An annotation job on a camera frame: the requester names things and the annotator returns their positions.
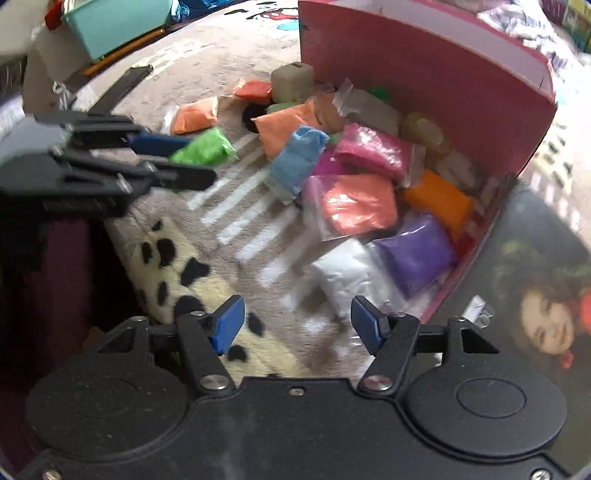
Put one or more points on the pile of coloured clay packets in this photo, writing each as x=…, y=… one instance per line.
x=360, y=203

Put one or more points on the black round object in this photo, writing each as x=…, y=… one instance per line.
x=251, y=119

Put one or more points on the teal plastic storage bin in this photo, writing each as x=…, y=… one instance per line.
x=115, y=25

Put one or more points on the white patterned cloth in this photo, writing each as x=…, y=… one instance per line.
x=521, y=25

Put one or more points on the grey striped printed blanket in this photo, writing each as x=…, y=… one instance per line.
x=207, y=69

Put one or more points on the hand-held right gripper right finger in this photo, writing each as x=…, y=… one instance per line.
x=364, y=321

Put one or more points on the green modelling clay bag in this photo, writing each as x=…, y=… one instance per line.
x=207, y=147

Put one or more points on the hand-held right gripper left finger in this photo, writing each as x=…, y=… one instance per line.
x=229, y=321

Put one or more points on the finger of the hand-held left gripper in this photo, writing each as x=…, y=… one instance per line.
x=157, y=144
x=184, y=179

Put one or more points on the dark purple cloth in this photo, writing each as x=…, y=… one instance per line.
x=64, y=277

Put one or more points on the pink cardboard box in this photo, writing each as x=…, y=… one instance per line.
x=415, y=64

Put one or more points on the colourful printed boxes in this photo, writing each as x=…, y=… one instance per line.
x=572, y=18

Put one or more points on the dark printed picture board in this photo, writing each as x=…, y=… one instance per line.
x=545, y=258

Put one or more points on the small clear plastic piece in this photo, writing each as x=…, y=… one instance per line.
x=478, y=311

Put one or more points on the orange pencil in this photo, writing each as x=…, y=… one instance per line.
x=124, y=50

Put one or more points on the cream black-spotted cloth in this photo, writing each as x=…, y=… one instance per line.
x=178, y=258

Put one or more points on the black flat bar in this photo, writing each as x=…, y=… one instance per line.
x=121, y=86

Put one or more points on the grey clay cube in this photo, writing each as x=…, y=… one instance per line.
x=291, y=82

